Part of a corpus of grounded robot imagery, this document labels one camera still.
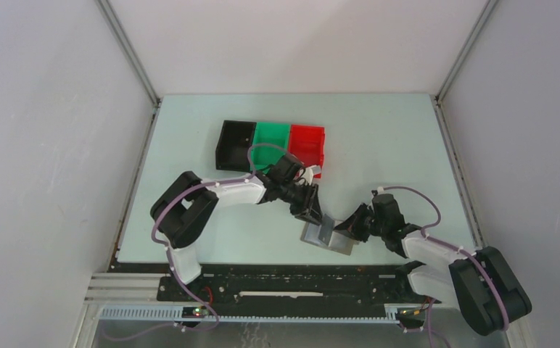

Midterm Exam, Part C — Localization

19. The black plastic bin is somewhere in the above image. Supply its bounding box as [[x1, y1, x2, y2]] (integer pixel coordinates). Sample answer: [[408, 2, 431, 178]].
[[215, 120, 256, 173]]

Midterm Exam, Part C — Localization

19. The beige leather card holder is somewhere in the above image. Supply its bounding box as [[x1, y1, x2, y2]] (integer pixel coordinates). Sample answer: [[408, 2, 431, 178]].
[[300, 215, 358, 256]]

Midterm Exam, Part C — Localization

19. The green plastic bin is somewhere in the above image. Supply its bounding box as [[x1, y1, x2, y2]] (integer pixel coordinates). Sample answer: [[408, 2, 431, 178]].
[[252, 122, 291, 171]]

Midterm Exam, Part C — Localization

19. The red plastic bin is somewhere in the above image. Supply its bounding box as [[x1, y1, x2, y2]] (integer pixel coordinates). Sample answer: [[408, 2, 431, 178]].
[[288, 124, 326, 168]]

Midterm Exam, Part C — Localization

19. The aluminium frame rail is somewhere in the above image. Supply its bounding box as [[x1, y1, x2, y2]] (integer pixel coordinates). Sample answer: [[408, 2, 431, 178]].
[[85, 266, 426, 323]]

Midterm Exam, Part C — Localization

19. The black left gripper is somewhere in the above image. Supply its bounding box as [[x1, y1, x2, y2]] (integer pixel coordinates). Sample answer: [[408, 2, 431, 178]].
[[279, 181, 326, 228]]

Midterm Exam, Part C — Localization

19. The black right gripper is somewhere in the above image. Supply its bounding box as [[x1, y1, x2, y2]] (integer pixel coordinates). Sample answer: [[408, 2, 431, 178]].
[[334, 203, 387, 244]]

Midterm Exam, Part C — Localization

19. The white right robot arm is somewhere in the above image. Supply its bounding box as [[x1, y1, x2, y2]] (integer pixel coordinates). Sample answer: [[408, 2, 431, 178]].
[[334, 194, 532, 336]]

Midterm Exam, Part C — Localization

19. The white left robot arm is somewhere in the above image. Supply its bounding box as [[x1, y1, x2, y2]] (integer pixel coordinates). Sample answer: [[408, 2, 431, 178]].
[[150, 154, 324, 302]]

